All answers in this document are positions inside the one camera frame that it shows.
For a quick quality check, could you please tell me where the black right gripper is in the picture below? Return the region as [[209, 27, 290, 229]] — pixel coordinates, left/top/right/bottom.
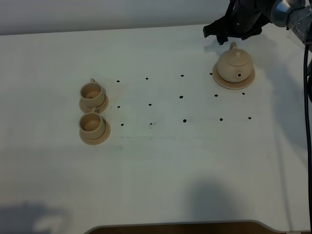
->
[[203, 0, 273, 45]]

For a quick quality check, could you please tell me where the beige ceramic teapot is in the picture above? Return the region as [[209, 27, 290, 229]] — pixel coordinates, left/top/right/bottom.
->
[[216, 42, 254, 83]]

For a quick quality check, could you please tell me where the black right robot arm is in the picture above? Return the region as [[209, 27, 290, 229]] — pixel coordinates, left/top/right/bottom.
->
[[203, 0, 312, 45]]

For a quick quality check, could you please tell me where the beige round teapot saucer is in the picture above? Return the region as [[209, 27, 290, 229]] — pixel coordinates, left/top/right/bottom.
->
[[213, 64, 255, 90]]

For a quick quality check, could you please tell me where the beige far cup saucer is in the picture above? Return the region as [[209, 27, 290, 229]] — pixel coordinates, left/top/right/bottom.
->
[[79, 95, 109, 113]]

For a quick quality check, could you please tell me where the beige cup saucer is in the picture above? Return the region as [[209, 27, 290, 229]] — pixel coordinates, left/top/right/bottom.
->
[[79, 95, 109, 113], [79, 122, 111, 145]]

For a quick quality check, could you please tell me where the beige far teacup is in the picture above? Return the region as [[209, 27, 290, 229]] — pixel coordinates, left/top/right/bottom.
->
[[80, 78, 106, 108]]

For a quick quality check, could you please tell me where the beige teacup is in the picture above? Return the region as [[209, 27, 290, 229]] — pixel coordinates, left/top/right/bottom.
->
[[80, 78, 106, 108], [78, 111, 106, 140]]

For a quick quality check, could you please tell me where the beige near teacup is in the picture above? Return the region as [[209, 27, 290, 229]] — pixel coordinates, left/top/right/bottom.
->
[[78, 111, 106, 140]]

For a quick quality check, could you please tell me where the beige near cup saucer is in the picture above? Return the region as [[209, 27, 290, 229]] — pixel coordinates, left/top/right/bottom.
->
[[79, 122, 111, 145]]

